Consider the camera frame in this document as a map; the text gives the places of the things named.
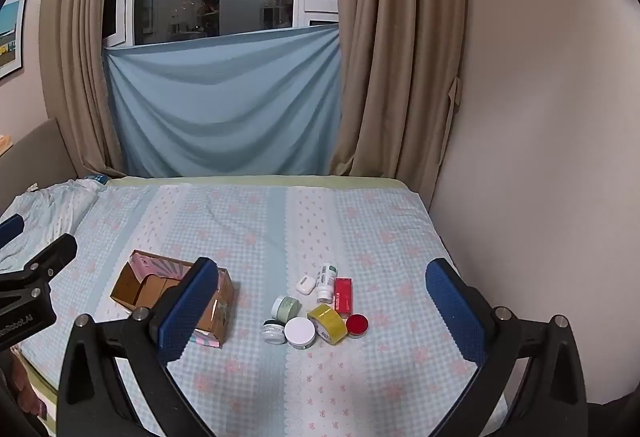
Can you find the white crumpled blanket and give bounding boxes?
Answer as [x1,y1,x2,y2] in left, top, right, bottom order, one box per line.
[0,178,108,268]

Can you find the pink patterned packet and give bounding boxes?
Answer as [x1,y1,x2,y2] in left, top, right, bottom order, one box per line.
[128,252,196,281]

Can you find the white lidded round jar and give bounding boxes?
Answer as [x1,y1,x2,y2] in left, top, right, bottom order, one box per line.
[284,317,318,351]

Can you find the framed wall picture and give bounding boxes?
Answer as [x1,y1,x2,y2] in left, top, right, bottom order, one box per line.
[0,0,28,80]

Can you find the person's left hand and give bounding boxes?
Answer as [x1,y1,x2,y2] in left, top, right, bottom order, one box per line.
[9,354,50,420]

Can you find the light blue hanging cloth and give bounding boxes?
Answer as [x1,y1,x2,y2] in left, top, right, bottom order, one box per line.
[102,22,346,179]

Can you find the red carton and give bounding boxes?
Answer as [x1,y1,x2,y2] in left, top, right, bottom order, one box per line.
[334,277,353,319]

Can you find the beige padded headboard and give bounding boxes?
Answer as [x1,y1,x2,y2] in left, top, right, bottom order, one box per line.
[0,118,80,213]

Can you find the blue checked printed bedsheet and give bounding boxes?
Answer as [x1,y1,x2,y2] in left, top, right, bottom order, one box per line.
[0,182,506,437]

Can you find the red round tin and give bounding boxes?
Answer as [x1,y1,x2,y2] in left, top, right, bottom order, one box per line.
[345,313,371,339]

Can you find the cardboard box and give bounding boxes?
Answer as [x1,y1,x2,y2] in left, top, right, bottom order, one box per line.
[110,249,236,348]

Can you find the white plastic bottle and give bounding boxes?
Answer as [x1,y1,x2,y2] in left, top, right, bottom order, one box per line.
[316,263,338,304]

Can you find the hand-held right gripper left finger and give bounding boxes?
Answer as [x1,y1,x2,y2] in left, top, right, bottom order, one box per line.
[56,257,221,437]

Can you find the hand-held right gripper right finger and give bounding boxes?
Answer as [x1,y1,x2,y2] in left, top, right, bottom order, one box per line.
[425,258,589,437]

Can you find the beige curtain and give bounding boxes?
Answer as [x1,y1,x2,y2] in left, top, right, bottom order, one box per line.
[39,0,148,178]
[327,0,471,180]

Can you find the yellow tape roll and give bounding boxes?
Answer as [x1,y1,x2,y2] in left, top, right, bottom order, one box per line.
[307,302,348,347]

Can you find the pale green mattress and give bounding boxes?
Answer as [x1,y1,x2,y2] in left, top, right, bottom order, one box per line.
[102,174,431,198]

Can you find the small black rimmed jar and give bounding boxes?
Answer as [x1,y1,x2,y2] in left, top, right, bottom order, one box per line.
[261,319,287,346]

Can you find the pale green jar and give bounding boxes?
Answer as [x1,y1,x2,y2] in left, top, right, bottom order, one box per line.
[271,295,302,324]

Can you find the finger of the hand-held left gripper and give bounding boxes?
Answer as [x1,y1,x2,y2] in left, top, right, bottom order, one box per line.
[0,214,26,249]
[0,233,78,290]

